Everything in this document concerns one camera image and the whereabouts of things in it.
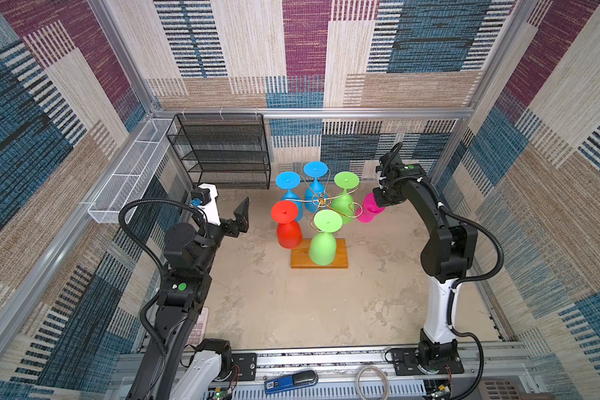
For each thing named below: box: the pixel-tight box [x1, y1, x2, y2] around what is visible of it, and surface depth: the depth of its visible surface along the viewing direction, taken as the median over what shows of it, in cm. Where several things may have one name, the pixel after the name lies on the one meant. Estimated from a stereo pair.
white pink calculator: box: [186, 306, 210, 346], surface depth 81 cm
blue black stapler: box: [264, 370, 320, 395], surface depth 70 cm
